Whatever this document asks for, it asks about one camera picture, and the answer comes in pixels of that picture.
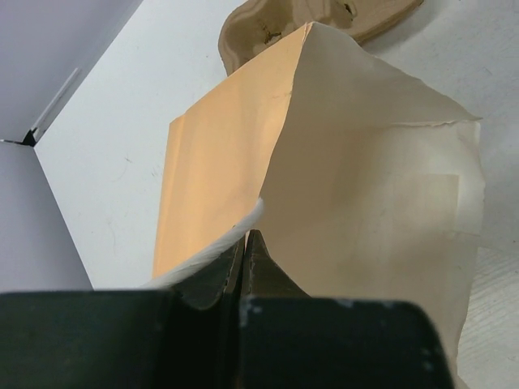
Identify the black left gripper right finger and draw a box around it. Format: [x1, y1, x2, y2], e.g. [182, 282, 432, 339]
[239, 230, 454, 389]

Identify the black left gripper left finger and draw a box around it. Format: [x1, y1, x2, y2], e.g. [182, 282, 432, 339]
[1, 242, 244, 388]

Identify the brown paper takeout bag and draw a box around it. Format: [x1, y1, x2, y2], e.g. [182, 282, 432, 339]
[153, 23, 486, 388]

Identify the lower pulp cup carrier stack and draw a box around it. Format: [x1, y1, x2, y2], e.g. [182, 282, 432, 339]
[218, 0, 422, 75]

